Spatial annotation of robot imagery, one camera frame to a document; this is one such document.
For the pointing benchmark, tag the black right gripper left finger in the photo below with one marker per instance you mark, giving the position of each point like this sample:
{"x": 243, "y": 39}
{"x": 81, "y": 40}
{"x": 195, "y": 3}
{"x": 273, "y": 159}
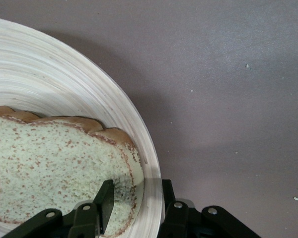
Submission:
{"x": 87, "y": 218}

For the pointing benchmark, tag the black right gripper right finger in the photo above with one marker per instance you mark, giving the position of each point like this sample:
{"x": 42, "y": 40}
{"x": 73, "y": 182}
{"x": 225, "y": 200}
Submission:
{"x": 188, "y": 223}

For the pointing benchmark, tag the slice of toast bread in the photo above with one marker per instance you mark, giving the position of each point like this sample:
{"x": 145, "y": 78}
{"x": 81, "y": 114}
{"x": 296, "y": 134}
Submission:
{"x": 52, "y": 161}

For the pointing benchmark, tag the round light wooden plate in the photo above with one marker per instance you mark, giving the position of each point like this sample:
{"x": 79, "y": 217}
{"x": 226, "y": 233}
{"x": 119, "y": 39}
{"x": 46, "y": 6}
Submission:
{"x": 52, "y": 81}

